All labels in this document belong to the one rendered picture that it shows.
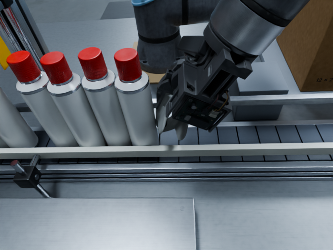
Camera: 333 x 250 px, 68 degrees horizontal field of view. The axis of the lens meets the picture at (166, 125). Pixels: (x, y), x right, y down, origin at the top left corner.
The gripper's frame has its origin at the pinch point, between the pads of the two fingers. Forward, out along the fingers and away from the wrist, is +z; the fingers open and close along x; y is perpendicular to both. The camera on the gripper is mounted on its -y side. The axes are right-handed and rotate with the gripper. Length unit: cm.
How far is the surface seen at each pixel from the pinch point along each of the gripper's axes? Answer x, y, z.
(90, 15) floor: -44, -255, 133
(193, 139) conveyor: 7.3, -0.5, 2.1
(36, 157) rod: -18.8, 5.3, 13.6
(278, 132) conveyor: 21.7, -1.8, -6.2
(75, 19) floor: -58, -249, 141
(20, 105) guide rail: -24.8, -2.9, 11.0
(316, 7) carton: 23.0, -23.2, -23.1
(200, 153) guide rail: 7.0, 4.6, -0.6
